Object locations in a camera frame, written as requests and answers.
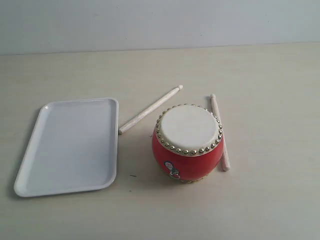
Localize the white wooden drumstick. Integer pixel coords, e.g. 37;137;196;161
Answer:
210;93;231;172
118;84;184;135

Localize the small red drum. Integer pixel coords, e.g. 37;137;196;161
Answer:
151;103;224;182

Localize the white rectangular plastic tray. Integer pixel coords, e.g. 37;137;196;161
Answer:
13;97;119;198

